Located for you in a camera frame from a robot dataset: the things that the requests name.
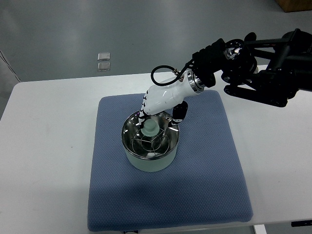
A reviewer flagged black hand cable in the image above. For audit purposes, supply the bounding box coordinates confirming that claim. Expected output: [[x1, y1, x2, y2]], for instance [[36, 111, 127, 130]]
[[151, 56, 195, 87]]

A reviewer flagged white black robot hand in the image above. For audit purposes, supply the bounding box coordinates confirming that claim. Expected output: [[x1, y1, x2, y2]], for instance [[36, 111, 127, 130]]
[[138, 70, 204, 128]]

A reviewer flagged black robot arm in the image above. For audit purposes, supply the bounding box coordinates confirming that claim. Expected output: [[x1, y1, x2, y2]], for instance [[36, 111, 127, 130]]
[[187, 29, 312, 107]]

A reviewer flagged brown cardboard box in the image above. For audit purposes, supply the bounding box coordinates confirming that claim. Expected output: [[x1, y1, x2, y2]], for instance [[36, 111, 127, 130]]
[[276, 0, 312, 13]]

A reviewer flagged lower metal floor plate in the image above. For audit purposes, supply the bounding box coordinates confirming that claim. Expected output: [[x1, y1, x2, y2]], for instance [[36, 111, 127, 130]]
[[97, 61, 111, 72]]

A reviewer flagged upper metal floor plate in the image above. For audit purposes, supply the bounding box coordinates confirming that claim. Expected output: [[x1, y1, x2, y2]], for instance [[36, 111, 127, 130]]
[[97, 52, 110, 61]]

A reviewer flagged metal floor plate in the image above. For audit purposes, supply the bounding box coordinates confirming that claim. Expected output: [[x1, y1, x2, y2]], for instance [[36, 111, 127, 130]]
[[97, 52, 110, 61], [97, 61, 111, 72]]

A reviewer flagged blue mesh cushion mat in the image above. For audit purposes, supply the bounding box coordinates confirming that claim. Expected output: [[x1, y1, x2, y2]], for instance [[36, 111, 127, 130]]
[[88, 90, 253, 232]]

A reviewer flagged wire steaming rack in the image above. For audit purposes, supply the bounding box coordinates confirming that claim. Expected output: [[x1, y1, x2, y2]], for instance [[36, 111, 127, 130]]
[[131, 134, 170, 157]]

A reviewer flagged black bracket under table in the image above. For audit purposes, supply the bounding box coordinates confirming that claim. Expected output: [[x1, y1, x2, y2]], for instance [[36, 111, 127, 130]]
[[291, 220, 312, 227]]

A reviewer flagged green pot steel interior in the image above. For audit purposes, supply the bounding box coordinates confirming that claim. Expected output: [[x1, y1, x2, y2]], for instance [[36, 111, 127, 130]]
[[121, 110, 180, 173]]

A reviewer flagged white table leg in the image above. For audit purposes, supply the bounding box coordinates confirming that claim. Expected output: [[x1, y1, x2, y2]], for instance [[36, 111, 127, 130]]
[[253, 224, 267, 234]]

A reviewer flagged glass lid green knob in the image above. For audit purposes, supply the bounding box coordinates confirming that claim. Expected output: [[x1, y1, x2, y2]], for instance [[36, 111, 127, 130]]
[[121, 110, 180, 160]]

